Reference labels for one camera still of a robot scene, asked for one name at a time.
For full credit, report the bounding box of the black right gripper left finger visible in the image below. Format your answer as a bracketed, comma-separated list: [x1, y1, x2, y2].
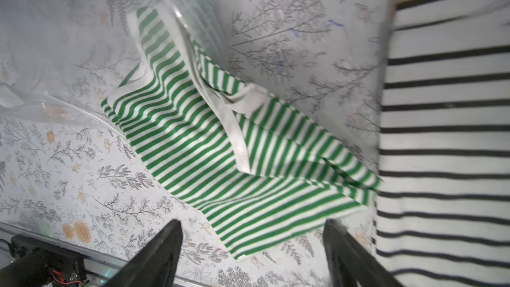
[104, 219, 183, 287]

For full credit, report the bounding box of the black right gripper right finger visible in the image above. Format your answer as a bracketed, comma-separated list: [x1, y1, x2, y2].
[323, 219, 402, 287]

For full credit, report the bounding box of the black white striped tank top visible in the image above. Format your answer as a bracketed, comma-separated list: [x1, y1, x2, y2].
[375, 0, 509, 286]

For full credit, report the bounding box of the green white striped tank top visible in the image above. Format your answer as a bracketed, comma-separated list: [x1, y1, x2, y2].
[102, 7, 381, 260]

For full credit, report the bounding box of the clear plastic vacuum bag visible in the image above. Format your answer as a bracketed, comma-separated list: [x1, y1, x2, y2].
[1, 0, 228, 127]

